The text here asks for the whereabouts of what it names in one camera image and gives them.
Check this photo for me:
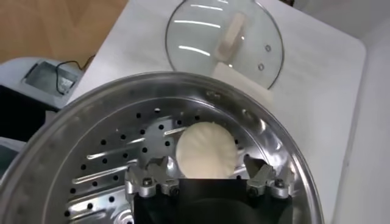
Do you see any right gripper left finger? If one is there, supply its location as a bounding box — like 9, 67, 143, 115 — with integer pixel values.
124, 156, 181, 200

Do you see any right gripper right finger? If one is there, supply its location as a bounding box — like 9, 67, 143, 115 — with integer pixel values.
243, 154, 295, 200

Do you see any white steamed baozi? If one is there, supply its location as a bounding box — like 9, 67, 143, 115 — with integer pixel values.
175, 121, 239, 180

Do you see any round glass pot lid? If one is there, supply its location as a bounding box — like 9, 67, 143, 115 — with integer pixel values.
165, 0, 285, 90

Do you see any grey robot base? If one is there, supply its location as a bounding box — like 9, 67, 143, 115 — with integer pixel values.
0, 56, 83, 179

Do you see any perforated steel steamer basket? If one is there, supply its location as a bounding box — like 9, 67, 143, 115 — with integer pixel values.
0, 62, 325, 224

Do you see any thin black base cable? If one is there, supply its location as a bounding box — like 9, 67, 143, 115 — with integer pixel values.
55, 54, 97, 96

